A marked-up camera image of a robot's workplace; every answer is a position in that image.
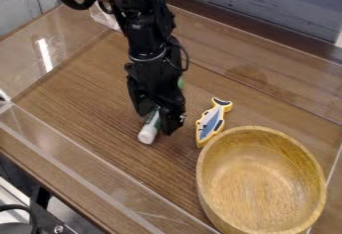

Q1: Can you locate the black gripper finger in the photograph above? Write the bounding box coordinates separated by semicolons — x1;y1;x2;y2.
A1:
127;76;157;116
159;105;187;135

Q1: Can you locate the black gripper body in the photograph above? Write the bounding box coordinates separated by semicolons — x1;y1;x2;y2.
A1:
125;44;187;108

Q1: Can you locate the green white marker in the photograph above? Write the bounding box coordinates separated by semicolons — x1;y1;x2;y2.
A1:
137;77;186;146

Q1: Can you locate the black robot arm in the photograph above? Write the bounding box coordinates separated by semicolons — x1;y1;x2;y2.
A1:
60;0;190;135

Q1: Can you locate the brown wooden bowl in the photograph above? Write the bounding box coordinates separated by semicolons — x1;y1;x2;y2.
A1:
197;126;328;234

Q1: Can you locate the yellow blue fish toy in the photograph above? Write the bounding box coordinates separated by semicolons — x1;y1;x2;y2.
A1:
195;97;234;148

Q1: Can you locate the clear acrylic front wall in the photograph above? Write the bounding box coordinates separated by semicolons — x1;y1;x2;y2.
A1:
0;102;219;234

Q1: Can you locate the black cable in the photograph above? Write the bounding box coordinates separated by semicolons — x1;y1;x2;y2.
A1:
0;205;48;234

